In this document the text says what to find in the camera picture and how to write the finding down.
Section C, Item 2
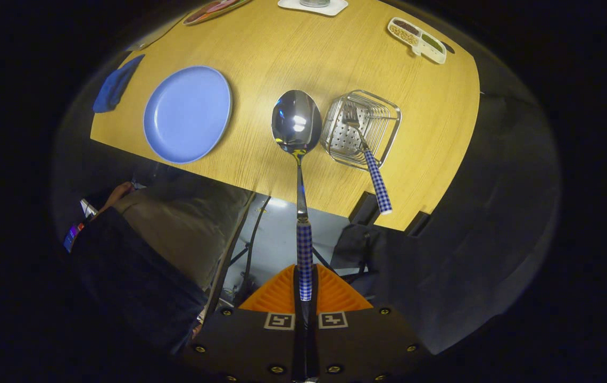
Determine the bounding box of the person's dark clothing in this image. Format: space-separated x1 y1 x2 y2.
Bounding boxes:
69 207 208 352

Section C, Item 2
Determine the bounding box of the white square coaster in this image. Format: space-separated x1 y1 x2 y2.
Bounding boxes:
277 0 349 16

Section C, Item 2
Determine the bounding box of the fork with blue checked handle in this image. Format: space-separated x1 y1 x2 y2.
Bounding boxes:
342 101 393 215

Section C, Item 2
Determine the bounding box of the black backdrop cloth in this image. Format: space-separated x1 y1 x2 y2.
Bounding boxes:
330 90 562 354

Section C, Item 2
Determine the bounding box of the white divided seasoning tray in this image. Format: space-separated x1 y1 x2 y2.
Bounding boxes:
387 16 447 65

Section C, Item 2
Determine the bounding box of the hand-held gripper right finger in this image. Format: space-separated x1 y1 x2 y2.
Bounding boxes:
306 263 434 383

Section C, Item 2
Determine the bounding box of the spoon with blue checked handle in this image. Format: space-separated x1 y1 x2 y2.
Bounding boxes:
271 89 323 302

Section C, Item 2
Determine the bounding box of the metal table leg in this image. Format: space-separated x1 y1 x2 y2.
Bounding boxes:
205 191 256 320

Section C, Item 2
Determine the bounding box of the metal wire drainer rack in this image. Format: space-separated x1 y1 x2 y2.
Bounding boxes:
320 89 403 171

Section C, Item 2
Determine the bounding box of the smartphone with lit screen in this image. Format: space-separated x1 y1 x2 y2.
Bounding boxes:
63 222 87 254

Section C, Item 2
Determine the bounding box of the blue round plate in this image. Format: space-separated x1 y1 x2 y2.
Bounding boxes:
143 65 233 164

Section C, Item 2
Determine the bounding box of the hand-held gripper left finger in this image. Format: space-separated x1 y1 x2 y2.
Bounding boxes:
178 264 304 383

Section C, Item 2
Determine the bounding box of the plate with food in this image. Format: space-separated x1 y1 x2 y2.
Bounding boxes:
182 0 253 26

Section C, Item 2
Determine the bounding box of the blue folded cloth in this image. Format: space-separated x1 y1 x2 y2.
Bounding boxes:
93 54 145 114

